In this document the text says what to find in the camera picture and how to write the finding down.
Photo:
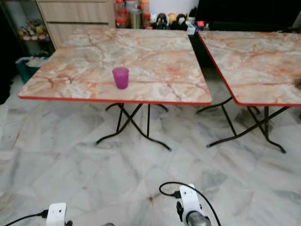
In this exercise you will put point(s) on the black figurine with white heart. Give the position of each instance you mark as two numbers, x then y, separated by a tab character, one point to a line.
182	22

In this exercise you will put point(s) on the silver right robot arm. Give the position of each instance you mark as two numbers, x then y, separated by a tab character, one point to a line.
198	219

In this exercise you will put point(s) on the black round figurine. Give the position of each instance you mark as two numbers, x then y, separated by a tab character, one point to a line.
161	21

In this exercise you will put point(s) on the purple plastic cup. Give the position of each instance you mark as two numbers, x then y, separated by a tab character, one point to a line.
121	77

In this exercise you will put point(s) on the light wooden cabinet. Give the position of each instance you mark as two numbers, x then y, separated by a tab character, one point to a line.
75	16

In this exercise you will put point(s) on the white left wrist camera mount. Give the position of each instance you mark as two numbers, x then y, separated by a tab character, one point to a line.
56	214

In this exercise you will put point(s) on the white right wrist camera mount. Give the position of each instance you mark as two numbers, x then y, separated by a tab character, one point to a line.
190	200

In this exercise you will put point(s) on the short clear jar red lid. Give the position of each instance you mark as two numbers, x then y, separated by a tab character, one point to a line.
131	4

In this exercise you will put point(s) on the small red box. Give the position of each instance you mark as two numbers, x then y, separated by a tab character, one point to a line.
200	24

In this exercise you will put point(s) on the green plastic bin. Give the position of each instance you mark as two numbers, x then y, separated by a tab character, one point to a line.
26	70

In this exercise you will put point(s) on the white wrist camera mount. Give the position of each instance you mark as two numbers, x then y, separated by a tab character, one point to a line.
190	200
56	214

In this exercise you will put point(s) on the clear jar orange lid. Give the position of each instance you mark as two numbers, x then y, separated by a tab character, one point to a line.
145	13

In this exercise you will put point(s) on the black television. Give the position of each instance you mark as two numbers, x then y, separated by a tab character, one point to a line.
249	13

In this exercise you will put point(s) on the stainless steel canister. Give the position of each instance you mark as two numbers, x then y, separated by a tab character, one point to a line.
135	20

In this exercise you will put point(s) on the yellow orange round figurine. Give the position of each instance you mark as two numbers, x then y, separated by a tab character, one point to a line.
172	20

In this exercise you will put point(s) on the dark metal shelf rack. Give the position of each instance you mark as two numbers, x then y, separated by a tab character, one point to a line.
30	32

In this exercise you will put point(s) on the small white figurine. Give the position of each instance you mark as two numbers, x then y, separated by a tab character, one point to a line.
154	20

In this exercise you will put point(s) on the marble-top folding table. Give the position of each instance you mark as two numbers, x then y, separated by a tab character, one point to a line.
258	63
160	63

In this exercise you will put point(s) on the tall clear jar red lid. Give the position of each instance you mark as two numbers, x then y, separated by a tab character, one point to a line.
121	15

